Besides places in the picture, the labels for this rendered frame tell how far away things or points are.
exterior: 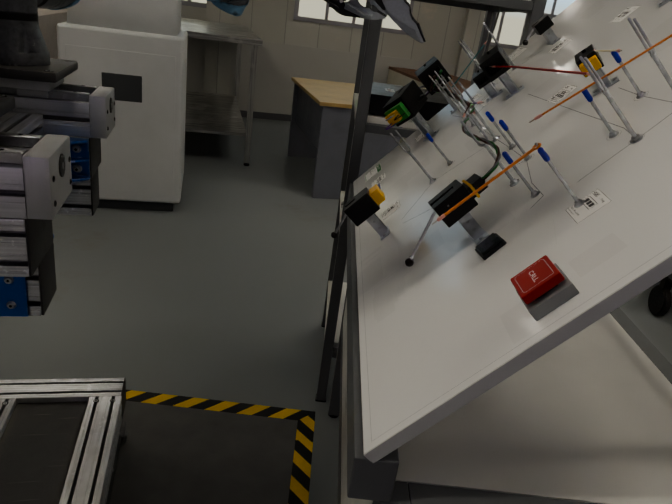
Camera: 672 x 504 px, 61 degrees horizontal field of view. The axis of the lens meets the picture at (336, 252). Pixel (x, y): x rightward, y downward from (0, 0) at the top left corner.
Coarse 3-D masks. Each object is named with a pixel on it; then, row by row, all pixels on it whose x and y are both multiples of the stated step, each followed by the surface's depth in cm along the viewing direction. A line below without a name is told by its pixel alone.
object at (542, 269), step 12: (540, 264) 66; (552, 264) 64; (516, 276) 67; (528, 276) 65; (540, 276) 64; (552, 276) 62; (516, 288) 65; (528, 288) 64; (540, 288) 63; (552, 288) 64; (528, 300) 63
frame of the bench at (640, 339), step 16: (624, 320) 127; (640, 336) 121; (656, 352) 115; (336, 368) 198; (336, 384) 201; (336, 400) 203; (336, 416) 207; (400, 496) 72; (416, 496) 72; (432, 496) 72; (448, 496) 73; (464, 496) 73; (480, 496) 74; (496, 496) 74; (512, 496) 74; (528, 496) 75
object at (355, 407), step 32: (352, 192) 168; (352, 224) 142; (352, 256) 124; (352, 288) 109; (352, 320) 98; (352, 352) 89; (352, 384) 82; (352, 416) 76; (352, 448) 71; (352, 480) 69; (384, 480) 69
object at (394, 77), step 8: (392, 72) 690; (400, 72) 662; (408, 72) 658; (392, 80) 689; (400, 80) 661; (408, 80) 636; (416, 80) 612; (456, 80) 643; (464, 80) 656; (424, 88) 590; (448, 88) 549
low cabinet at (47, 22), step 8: (40, 8) 565; (40, 16) 477; (48, 16) 502; (56, 16) 530; (64, 16) 560; (40, 24) 478; (48, 24) 503; (56, 24) 531; (48, 32) 504; (56, 32) 532; (48, 40) 505; (56, 40) 533; (48, 48) 506; (56, 48) 534; (56, 56) 535
